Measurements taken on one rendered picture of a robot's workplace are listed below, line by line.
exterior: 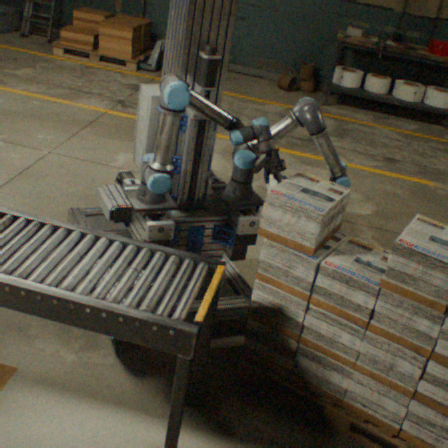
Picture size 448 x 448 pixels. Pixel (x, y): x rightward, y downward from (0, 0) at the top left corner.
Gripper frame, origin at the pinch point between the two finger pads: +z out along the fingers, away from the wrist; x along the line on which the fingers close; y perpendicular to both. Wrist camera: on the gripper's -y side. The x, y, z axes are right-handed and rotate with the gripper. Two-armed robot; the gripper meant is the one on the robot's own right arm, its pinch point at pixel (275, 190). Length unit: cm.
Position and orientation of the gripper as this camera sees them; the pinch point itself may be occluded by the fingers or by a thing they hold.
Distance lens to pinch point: 305.3
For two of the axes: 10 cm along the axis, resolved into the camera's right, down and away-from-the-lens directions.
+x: 5.4, -3.2, 7.8
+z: 2.8, 9.4, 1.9
